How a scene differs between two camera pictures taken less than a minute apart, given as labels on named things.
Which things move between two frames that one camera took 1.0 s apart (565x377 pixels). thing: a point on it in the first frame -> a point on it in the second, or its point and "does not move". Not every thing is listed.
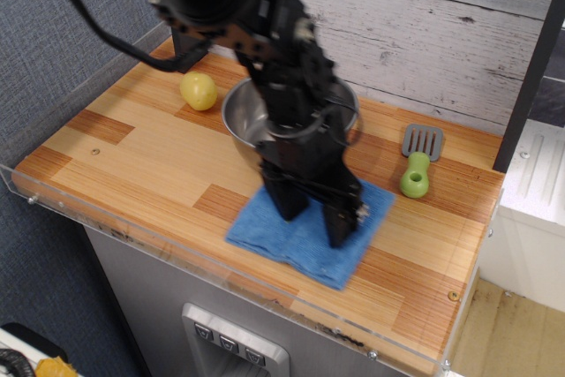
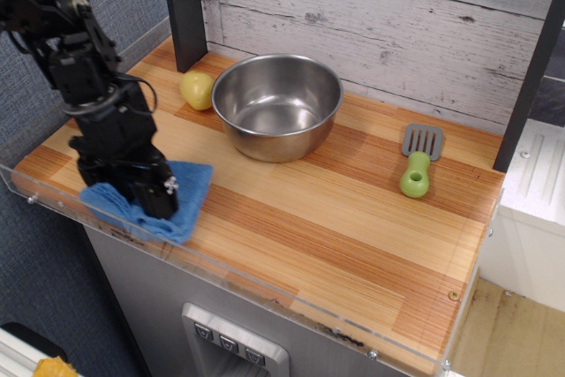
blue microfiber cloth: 303,246 -> 191,181
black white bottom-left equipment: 20,351 does not move
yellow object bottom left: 55,366 does not move
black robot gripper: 315,162 -> 116,126
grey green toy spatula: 420,144 does not move
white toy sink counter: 524,254 does not move
